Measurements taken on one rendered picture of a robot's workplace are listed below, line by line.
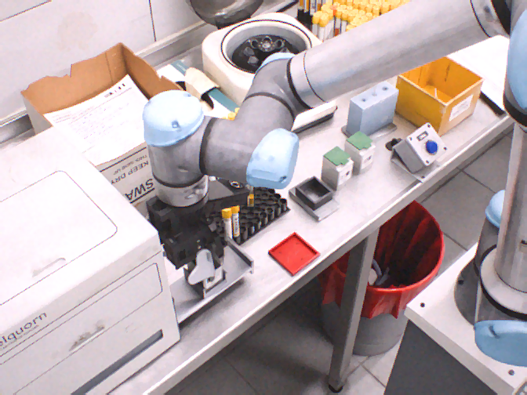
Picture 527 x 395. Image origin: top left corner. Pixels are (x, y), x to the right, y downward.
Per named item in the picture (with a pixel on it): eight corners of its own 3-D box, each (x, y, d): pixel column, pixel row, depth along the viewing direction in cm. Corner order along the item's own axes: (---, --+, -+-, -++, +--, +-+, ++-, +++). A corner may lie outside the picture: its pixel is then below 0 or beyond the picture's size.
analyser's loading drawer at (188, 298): (158, 342, 105) (154, 326, 101) (136, 316, 108) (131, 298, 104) (254, 273, 114) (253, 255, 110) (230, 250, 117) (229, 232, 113)
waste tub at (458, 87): (436, 141, 138) (445, 105, 130) (389, 109, 145) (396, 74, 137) (474, 114, 144) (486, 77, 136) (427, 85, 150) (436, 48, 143)
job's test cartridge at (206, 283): (205, 294, 108) (202, 273, 103) (187, 277, 110) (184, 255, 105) (223, 280, 110) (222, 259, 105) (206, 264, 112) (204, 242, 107)
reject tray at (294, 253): (292, 276, 115) (293, 273, 115) (267, 253, 119) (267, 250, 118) (320, 255, 118) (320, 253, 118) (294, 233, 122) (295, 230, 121)
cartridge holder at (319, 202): (318, 222, 124) (319, 209, 121) (288, 194, 128) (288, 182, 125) (339, 208, 126) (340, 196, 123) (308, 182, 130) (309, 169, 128)
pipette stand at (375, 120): (362, 149, 137) (368, 113, 129) (340, 130, 140) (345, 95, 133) (396, 129, 140) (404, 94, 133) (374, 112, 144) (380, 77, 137)
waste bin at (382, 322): (359, 396, 192) (380, 320, 158) (277, 316, 210) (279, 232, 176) (440, 322, 208) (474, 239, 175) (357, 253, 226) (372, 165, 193)
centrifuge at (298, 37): (260, 151, 136) (260, 106, 127) (193, 76, 153) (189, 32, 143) (350, 110, 145) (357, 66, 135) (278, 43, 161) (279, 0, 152)
